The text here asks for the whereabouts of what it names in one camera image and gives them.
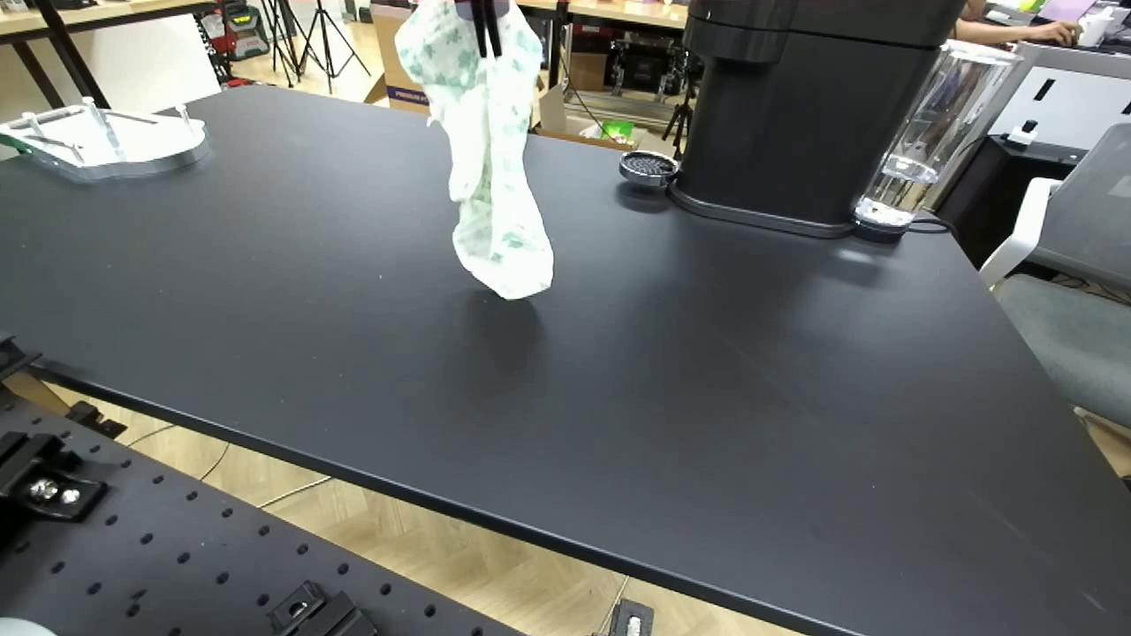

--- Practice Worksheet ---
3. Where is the red and green tool case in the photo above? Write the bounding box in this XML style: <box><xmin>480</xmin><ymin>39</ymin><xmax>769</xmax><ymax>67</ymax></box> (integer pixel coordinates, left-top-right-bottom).
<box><xmin>196</xmin><ymin>0</ymin><xmax>271</xmax><ymax>63</ymax></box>

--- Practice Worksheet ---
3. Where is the black clamp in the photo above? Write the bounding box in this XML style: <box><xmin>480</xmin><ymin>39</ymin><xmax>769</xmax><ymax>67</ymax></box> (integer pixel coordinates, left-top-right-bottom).
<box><xmin>265</xmin><ymin>579</ymin><xmax>378</xmax><ymax>636</ymax></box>
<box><xmin>65</xmin><ymin>401</ymin><xmax>128</xmax><ymax>441</ymax></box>
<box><xmin>0</xmin><ymin>431</ymin><xmax>109</xmax><ymax>524</ymax></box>

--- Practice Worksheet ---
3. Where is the clear acrylic peg rack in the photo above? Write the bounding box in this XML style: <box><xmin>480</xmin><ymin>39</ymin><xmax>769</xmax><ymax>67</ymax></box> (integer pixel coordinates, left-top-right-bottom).
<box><xmin>0</xmin><ymin>96</ymin><xmax>212</xmax><ymax>183</ymax></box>

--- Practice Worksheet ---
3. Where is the black cable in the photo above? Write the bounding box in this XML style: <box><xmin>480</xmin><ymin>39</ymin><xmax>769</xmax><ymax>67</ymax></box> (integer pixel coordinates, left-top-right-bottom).
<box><xmin>907</xmin><ymin>210</ymin><xmax>960</xmax><ymax>238</ymax></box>

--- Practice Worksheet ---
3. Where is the open cardboard box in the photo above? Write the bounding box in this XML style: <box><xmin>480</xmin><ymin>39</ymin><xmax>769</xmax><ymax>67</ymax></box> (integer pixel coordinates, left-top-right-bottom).
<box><xmin>530</xmin><ymin>81</ymin><xmax>639</xmax><ymax>153</ymax></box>

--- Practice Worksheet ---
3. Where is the grey office chair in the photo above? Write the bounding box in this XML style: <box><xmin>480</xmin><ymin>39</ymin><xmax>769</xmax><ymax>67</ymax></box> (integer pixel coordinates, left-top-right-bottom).
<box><xmin>978</xmin><ymin>122</ymin><xmax>1131</xmax><ymax>434</ymax></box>

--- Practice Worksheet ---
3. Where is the black coffee machine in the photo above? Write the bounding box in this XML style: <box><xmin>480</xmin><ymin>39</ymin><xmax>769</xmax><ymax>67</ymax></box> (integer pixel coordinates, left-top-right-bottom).
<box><xmin>665</xmin><ymin>0</ymin><xmax>1026</xmax><ymax>245</ymax></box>

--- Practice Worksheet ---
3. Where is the black tripod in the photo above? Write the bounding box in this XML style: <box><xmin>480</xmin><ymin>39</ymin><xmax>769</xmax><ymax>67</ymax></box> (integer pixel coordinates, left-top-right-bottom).
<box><xmin>661</xmin><ymin>53</ymin><xmax>701</xmax><ymax>162</ymax></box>

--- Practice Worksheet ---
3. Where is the white towel with green print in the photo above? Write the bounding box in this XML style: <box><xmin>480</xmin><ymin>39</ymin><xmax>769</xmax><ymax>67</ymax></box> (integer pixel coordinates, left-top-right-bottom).
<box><xmin>394</xmin><ymin>0</ymin><xmax>556</xmax><ymax>301</ymax></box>

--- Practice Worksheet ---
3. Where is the white cable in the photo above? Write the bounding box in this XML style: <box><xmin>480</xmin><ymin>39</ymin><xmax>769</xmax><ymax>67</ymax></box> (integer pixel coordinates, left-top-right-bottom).
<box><xmin>122</xmin><ymin>422</ymin><xmax>333</xmax><ymax>511</ymax></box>

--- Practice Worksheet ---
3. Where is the group of black tripods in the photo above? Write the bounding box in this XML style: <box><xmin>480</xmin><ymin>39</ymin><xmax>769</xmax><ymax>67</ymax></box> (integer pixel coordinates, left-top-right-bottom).
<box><xmin>259</xmin><ymin>0</ymin><xmax>373</xmax><ymax>95</ymax></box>

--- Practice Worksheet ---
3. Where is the white cup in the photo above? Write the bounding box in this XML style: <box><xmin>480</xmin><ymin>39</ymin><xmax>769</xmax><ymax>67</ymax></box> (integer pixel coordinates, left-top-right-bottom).
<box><xmin>1075</xmin><ymin>12</ymin><xmax>1116</xmax><ymax>49</ymax></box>

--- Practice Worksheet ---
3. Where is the black floor bracket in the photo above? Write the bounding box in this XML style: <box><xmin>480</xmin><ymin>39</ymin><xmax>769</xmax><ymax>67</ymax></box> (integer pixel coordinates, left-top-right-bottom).
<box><xmin>608</xmin><ymin>598</ymin><xmax>656</xmax><ymax>636</ymax></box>

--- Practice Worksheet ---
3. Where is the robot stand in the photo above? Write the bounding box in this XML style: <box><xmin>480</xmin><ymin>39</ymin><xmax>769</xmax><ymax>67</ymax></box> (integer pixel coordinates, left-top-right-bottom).
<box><xmin>0</xmin><ymin>334</ymin><xmax>524</xmax><ymax>636</ymax></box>

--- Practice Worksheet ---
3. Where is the person's forearm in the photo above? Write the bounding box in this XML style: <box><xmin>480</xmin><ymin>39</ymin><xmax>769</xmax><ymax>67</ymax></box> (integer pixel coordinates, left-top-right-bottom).
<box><xmin>953</xmin><ymin>0</ymin><xmax>1084</xmax><ymax>48</ymax></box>

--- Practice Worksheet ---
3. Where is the round metal drip grate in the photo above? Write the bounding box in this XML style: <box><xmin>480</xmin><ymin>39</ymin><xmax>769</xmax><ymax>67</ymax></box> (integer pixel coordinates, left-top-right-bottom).
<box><xmin>618</xmin><ymin>149</ymin><xmax>680</xmax><ymax>189</ymax></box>

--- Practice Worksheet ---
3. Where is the wooden table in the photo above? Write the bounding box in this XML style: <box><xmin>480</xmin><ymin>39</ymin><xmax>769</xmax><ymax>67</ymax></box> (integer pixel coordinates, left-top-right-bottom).
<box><xmin>0</xmin><ymin>0</ymin><xmax>218</xmax><ymax>112</ymax></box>

